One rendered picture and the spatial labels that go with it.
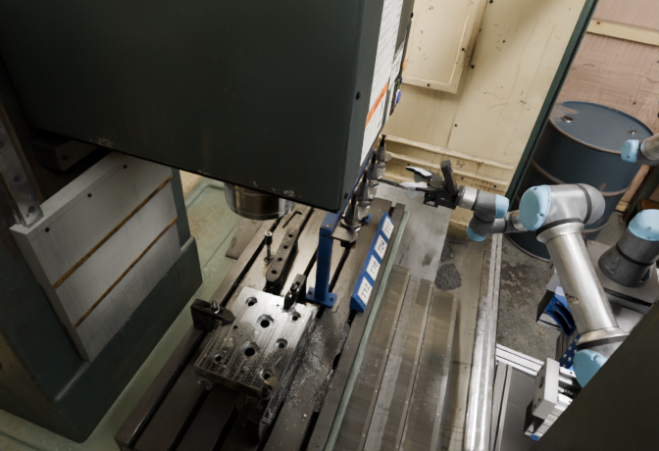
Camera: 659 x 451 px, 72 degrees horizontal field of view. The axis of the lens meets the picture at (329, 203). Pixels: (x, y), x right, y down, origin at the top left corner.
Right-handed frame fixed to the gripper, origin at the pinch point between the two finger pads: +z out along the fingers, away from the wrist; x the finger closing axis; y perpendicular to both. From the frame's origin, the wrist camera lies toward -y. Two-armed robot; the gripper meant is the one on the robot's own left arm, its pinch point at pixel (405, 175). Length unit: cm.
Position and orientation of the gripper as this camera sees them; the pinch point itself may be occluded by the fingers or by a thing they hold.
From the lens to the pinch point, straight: 159.3
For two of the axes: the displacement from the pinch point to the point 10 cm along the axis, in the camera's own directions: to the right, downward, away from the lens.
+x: 3.2, -5.9, 7.4
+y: -1.0, 7.5, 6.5
